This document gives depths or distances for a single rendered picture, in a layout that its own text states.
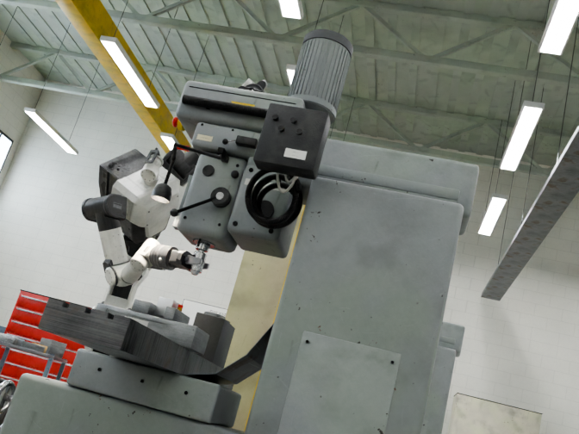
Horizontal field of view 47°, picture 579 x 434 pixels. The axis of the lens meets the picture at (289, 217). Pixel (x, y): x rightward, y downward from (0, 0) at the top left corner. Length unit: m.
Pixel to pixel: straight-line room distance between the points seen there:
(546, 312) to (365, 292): 9.79
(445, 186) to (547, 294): 9.59
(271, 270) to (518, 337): 7.85
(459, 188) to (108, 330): 1.24
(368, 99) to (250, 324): 7.70
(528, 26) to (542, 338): 5.12
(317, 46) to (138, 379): 1.37
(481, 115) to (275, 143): 9.27
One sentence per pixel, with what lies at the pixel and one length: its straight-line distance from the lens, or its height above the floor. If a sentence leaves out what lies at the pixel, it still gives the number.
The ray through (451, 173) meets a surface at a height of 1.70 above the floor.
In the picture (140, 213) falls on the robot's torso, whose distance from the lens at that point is 2.83.
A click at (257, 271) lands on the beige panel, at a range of 4.19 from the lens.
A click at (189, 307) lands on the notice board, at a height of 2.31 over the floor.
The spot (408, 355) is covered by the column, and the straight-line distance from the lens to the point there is 2.05.
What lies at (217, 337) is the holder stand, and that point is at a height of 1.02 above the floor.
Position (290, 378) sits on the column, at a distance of 2.06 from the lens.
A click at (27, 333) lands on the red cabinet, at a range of 7.86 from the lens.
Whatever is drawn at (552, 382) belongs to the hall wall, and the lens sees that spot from 11.62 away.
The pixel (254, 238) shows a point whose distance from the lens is 2.31.
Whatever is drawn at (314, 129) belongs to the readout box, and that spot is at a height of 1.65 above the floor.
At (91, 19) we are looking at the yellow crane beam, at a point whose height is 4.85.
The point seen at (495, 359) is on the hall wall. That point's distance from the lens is 11.50.
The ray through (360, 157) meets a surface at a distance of 2.36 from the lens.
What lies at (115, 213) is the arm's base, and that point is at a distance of 2.76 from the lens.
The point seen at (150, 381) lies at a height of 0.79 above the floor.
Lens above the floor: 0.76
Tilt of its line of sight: 17 degrees up
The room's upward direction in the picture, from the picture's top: 15 degrees clockwise
